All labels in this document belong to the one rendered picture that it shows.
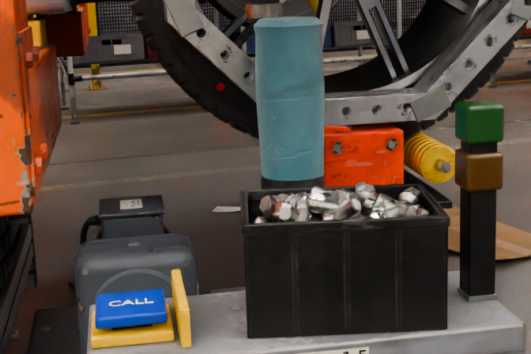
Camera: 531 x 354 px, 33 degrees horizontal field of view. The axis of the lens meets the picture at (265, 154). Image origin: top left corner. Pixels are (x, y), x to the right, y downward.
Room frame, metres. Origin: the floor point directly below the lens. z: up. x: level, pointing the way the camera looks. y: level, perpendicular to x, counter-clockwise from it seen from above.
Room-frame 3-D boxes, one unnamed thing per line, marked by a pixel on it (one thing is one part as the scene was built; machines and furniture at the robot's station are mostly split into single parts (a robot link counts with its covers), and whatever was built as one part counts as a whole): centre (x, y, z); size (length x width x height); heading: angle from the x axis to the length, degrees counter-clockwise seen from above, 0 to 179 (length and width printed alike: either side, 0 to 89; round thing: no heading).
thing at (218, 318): (0.88, -0.03, 0.44); 0.43 x 0.17 x 0.03; 99
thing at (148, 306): (0.85, 0.14, 0.47); 0.07 x 0.07 x 0.02; 9
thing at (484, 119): (0.91, -0.22, 0.64); 0.04 x 0.04 x 0.04; 9
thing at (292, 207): (0.89, -0.07, 0.51); 0.20 x 0.14 x 0.13; 91
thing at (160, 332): (0.85, 0.14, 0.46); 0.08 x 0.08 x 0.01; 9
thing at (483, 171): (0.91, -0.22, 0.59); 0.04 x 0.04 x 0.04; 9
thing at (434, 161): (1.41, -0.24, 0.51); 0.29 x 0.06 x 0.06; 9
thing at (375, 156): (1.33, -0.13, 0.48); 0.16 x 0.12 x 0.17; 9
